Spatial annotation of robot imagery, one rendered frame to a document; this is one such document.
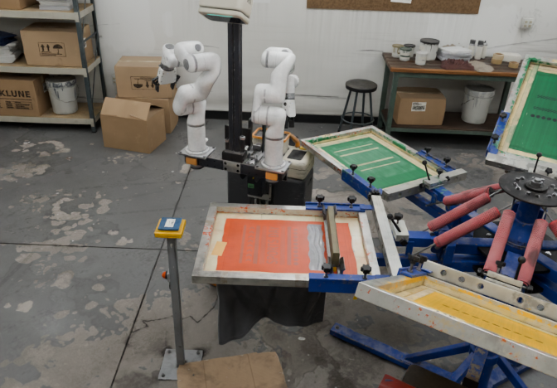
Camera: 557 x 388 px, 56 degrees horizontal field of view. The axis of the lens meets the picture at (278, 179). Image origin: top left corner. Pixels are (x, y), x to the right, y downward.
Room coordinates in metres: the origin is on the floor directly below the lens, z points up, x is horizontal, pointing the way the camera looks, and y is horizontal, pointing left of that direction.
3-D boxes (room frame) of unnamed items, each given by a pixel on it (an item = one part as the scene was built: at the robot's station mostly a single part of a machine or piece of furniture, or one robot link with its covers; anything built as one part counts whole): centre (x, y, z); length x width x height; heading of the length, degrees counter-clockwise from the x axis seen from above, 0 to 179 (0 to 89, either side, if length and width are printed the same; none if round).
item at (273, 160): (2.45, 0.03, 1.21); 0.16 x 0.13 x 0.15; 163
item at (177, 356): (2.10, 0.51, 0.48); 0.22 x 0.22 x 0.96; 0
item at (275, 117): (2.44, 0.04, 1.37); 0.13 x 0.10 x 0.16; 82
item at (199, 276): (1.98, -0.05, 0.97); 0.79 x 0.58 x 0.04; 90
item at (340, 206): (2.25, -0.29, 0.98); 0.30 x 0.05 x 0.07; 90
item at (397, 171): (2.76, -0.65, 1.05); 1.08 x 0.61 x 0.23; 30
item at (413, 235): (1.98, -0.61, 1.02); 0.17 x 0.06 x 0.05; 90
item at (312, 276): (1.70, -0.29, 0.98); 0.30 x 0.05 x 0.07; 90
